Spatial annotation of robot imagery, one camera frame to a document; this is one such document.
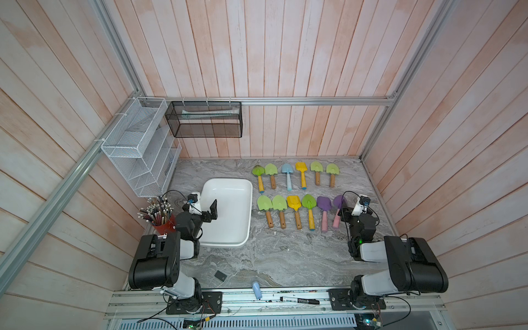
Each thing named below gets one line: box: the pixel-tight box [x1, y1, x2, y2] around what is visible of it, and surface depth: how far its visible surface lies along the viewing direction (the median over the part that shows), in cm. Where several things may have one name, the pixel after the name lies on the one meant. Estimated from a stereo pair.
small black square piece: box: [214, 270, 228, 282], surface depth 81 cm
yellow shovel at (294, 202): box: [286, 195, 302, 230], surface depth 100 cm
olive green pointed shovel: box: [264, 162, 278, 190], surface depth 113 cm
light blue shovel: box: [281, 162, 294, 192], surface depth 116 cm
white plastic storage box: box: [199, 178, 253, 248], surface depth 100 cm
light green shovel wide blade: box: [257, 195, 274, 229], surface depth 101 cm
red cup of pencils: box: [137, 195, 176, 235], surface depth 81 cm
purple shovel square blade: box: [316, 195, 332, 233], surface depth 100 cm
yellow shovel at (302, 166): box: [294, 161, 308, 190], surface depth 115 cm
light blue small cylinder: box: [252, 281, 262, 300], surface depth 76 cm
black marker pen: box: [279, 296, 321, 305], surface depth 75 cm
